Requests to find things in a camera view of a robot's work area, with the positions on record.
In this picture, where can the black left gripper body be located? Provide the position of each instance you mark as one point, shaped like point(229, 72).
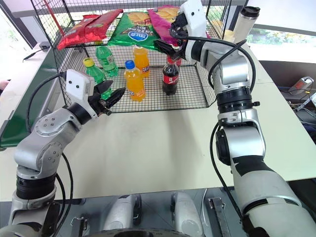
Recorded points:
point(100, 105)

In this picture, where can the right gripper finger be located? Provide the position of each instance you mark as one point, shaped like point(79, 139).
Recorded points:
point(165, 47)
point(179, 21)

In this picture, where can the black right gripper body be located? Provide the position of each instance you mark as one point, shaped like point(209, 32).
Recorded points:
point(179, 37)

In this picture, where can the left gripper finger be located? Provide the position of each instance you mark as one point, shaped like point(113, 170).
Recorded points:
point(105, 87)
point(116, 96)

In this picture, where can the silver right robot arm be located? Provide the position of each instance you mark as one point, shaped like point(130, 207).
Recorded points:
point(234, 71)

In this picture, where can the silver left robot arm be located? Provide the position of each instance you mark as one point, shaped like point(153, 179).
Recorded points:
point(42, 148)

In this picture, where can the green conveyor belt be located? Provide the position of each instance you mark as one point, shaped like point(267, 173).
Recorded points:
point(37, 81)

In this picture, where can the green soda bottle yellow cap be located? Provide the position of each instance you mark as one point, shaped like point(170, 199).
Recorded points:
point(95, 74)

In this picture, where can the magenta chip bag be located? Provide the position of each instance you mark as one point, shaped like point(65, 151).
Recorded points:
point(161, 24)

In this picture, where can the orange soda bottle blue cap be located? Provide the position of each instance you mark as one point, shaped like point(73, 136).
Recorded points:
point(134, 85)

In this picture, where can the cola bottle red label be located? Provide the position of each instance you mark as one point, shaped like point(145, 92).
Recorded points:
point(170, 80)

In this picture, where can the green chip bag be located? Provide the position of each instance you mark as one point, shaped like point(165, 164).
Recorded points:
point(134, 32)

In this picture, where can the red chip bag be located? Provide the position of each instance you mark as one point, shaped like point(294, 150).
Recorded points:
point(89, 27)

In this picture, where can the white tumbler black lid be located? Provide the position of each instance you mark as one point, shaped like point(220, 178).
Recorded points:
point(244, 24)

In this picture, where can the red pole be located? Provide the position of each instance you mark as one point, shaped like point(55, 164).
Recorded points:
point(56, 18)

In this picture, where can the silver rounded robot leg cover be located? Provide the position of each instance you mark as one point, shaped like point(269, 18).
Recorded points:
point(121, 212)
point(185, 212)

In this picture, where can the grey device red display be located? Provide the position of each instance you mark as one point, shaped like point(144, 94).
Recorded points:
point(301, 85)

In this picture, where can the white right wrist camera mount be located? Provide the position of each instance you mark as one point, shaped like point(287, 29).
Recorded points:
point(195, 17)

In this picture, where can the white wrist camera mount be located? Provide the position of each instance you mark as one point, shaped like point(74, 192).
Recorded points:
point(195, 17)
point(76, 84)

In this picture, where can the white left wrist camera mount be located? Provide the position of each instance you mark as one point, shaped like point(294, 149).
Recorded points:
point(76, 84)

